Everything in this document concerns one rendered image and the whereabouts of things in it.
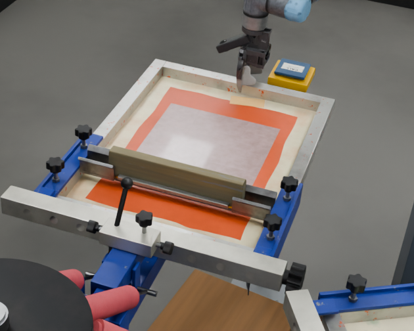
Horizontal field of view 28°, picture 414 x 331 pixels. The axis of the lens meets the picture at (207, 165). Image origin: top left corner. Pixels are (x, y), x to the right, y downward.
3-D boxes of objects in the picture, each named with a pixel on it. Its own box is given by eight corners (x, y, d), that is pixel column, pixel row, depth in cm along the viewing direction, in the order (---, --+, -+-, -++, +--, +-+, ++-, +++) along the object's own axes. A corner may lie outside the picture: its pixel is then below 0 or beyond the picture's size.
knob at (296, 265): (279, 276, 186) (283, 251, 182) (303, 282, 185) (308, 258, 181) (271, 297, 181) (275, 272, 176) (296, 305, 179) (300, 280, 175)
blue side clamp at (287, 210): (280, 199, 216) (284, 178, 211) (299, 204, 214) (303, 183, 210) (249, 273, 192) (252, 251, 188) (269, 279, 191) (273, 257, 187)
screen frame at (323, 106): (155, 69, 265) (155, 58, 262) (333, 110, 252) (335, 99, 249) (37, 211, 203) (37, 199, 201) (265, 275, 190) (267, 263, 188)
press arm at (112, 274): (122, 247, 189) (123, 231, 186) (146, 255, 187) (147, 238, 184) (90, 298, 175) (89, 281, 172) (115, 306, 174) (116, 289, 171)
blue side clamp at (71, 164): (87, 150, 228) (86, 129, 224) (103, 154, 227) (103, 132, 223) (35, 213, 204) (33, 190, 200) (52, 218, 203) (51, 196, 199)
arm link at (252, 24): (239, 15, 238) (247, 4, 244) (238, 29, 241) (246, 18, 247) (264, 20, 236) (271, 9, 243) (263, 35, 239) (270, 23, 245)
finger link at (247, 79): (252, 98, 249) (257, 68, 246) (233, 93, 251) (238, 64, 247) (254, 95, 252) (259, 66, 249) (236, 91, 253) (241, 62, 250)
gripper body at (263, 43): (262, 71, 246) (267, 35, 239) (235, 65, 248) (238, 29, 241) (269, 60, 252) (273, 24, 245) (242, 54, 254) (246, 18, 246)
